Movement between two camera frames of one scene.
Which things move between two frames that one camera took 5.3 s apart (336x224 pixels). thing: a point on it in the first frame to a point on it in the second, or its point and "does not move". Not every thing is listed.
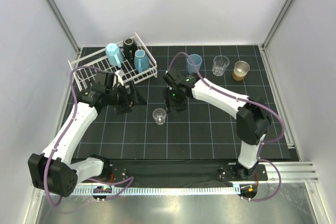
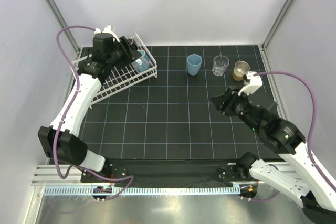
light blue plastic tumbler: x=197 y=60 does not move
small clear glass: x=159 y=115 to x=140 y=64
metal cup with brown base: x=240 y=70 does not move
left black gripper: x=123 y=108 to x=133 y=54
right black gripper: x=179 y=107 to x=220 y=102
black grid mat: x=207 y=128 does not move
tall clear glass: x=220 y=63 does not move
